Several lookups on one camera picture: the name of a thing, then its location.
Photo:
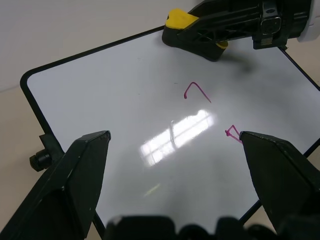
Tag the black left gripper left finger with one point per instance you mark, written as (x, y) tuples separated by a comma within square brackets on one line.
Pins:
[(62, 190)]

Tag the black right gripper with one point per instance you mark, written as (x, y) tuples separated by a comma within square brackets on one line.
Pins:
[(287, 20)]

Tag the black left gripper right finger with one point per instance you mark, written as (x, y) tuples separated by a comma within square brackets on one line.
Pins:
[(280, 180)]

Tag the black whiteboard stand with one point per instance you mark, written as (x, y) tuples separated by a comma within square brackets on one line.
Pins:
[(48, 142)]

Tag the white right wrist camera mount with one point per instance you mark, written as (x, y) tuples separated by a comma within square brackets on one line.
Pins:
[(312, 30)]

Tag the whiteboard with black frame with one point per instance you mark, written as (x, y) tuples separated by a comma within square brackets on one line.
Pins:
[(112, 87)]

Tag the yellow and black eraser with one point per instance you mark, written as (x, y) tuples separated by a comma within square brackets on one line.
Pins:
[(180, 18)]

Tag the black whiteboard stand knob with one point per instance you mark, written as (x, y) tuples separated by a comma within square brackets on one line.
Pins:
[(39, 160)]

